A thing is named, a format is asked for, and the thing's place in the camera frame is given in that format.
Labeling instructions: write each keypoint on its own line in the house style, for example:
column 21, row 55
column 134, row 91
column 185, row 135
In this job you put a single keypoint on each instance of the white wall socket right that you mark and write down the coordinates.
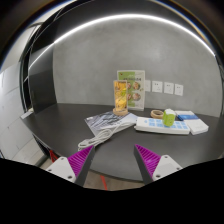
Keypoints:
column 179, row 90

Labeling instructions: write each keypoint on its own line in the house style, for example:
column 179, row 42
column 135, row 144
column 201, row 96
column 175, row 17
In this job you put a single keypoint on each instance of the blue and white box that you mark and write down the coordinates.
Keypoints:
column 185, row 115

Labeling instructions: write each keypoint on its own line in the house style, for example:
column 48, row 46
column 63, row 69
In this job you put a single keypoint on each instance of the roll of brown tape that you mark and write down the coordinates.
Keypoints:
column 158, row 114

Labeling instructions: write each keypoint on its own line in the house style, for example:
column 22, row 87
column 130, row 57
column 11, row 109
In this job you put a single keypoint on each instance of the white power strip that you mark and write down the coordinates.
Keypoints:
column 157, row 126

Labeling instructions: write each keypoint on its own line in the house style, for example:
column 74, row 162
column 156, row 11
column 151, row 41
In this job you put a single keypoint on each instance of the black wall panel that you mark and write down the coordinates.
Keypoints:
column 40, row 79

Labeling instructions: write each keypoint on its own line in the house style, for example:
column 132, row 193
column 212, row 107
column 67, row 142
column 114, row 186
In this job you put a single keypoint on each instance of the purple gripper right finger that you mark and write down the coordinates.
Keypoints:
column 153, row 166

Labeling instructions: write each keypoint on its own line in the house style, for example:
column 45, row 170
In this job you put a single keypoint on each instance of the green acrylic sign stand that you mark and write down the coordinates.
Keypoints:
column 135, row 87

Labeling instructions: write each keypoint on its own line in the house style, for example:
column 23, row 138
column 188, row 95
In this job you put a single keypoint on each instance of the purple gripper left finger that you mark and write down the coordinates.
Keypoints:
column 74, row 168

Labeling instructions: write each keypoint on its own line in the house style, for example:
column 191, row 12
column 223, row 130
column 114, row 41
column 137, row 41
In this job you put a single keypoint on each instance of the white flat box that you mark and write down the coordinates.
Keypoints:
column 197, row 126

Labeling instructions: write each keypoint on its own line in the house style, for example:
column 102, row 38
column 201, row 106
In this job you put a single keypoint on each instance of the grey printed magazine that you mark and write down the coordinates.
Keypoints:
column 109, row 120

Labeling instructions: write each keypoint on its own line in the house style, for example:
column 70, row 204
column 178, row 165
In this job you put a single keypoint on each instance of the white wall socket left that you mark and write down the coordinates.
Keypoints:
column 147, row 85

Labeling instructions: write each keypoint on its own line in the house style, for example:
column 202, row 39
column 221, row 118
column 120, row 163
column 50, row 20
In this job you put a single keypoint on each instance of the green charger plug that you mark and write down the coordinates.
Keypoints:
column 168, row 117

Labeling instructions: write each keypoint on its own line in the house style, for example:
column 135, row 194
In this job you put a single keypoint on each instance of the white wall socket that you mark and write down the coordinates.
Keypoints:
column 168, row 88
column 157, row 86
column 147, row 85
column 179, row 90

